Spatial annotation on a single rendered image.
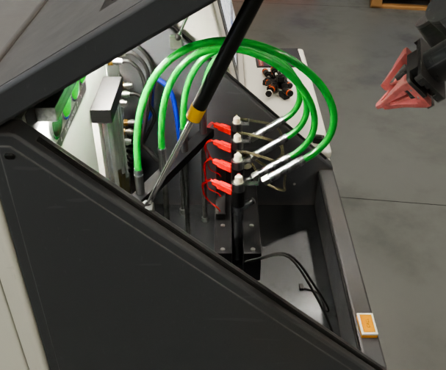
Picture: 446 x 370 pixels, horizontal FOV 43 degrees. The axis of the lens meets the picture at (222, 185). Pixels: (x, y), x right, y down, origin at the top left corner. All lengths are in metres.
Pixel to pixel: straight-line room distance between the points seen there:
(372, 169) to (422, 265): 0.76
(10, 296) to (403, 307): 1.88
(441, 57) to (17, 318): 0.77
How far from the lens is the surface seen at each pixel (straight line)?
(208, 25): 1.36
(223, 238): 1.23
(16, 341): 0.99
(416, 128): 3.76
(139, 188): 1.15
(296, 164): 1.11
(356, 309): 1.16
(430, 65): 0.97
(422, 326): 2.48
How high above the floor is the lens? 1.80
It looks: 36 degrees down
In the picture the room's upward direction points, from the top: straight up
